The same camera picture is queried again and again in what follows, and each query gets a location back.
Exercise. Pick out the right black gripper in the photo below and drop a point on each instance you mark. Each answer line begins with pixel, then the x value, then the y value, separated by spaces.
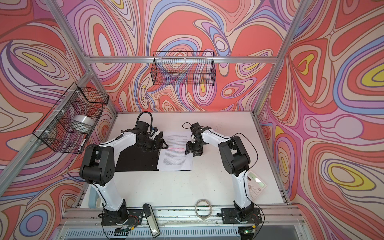
pixel 189 147

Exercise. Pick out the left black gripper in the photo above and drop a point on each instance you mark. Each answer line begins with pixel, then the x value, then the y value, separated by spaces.
pixel 155 146

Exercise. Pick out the white black lever arch folder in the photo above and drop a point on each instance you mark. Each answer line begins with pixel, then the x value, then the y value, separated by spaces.
pixel 133 159

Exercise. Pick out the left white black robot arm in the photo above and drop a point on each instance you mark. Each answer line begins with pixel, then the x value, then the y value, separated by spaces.
pixel 98 165

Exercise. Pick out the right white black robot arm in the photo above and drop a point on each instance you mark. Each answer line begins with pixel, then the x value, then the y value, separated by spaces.
pixel 234 157

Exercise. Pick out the silver tape roll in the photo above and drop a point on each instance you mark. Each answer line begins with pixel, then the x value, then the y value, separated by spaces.
pixel 84 120

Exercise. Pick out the white pink calculator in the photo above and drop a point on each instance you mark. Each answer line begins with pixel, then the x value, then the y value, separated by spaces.
pixel 255 184

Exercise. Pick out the black handheld scanner device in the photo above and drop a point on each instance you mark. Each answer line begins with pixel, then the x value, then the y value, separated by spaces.
pixel 151 220

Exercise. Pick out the light blue stapler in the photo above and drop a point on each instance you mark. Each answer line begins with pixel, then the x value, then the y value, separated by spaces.
pixel 93 198

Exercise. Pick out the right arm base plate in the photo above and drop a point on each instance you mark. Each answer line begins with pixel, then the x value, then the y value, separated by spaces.
pixel 234 216

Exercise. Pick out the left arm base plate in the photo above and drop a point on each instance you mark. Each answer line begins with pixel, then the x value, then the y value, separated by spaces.
pixel 132 218

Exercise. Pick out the black wire basket left wall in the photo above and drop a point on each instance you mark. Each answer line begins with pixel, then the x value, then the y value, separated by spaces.
pixel 63 135

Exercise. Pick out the black wire basket wall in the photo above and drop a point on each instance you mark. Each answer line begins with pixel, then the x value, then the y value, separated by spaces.
pixel 183 68
pixel 63 135

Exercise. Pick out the black wire basket back wall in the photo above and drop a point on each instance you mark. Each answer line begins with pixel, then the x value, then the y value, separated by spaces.
pixel 183 68

